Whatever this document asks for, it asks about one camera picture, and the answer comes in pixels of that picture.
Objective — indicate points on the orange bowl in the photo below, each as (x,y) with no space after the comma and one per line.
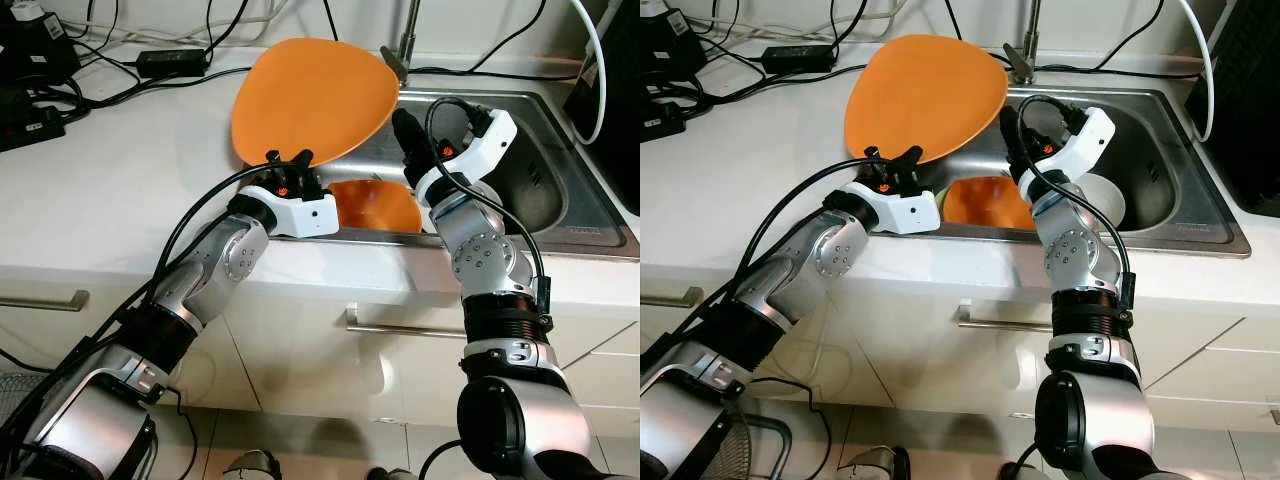
(380,205)
(985,203)

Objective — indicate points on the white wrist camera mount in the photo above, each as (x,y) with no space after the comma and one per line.
(310,215)
(1090,138)
(490,140)
(915,212)

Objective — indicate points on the steel faucet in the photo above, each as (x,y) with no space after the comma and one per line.
(1033,25)
(410,25)

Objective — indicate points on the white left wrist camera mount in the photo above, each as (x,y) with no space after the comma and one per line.
(310,215)
(915,212)

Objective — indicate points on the white bowl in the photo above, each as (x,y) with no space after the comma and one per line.
(1105,200)

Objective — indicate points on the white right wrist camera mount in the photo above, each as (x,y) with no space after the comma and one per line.
(490,140)
(1090,138)

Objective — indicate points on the black power strip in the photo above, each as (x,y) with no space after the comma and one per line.
(30,125)
(662,120)

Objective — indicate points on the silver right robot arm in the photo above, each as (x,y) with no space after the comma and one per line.
(1075,260)
(480,260)

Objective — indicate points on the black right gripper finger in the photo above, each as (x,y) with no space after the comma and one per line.
(422,138)
(1018,146)
(1030,136)
(410,148)

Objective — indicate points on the black box device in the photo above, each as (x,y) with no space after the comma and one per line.
(40,50)
(675,50)

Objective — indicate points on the green plate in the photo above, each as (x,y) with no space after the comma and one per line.
(941,196)

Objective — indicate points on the orange plate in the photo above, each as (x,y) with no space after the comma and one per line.
(920,95)
(310,95)

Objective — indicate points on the grey robot left foot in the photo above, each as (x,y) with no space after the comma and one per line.
(875,465)
(252,467)

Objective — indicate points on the black power adapter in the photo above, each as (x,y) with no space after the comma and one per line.
(800,57)
(172,63)

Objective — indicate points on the large black box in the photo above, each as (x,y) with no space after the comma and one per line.
(1245,120)
(622,150)

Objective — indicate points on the stainless steel sink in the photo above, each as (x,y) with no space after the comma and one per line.
(1160,170)
(530,170)

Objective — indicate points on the white kitchen cabinet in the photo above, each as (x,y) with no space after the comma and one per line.
(300,370)
(900,370)

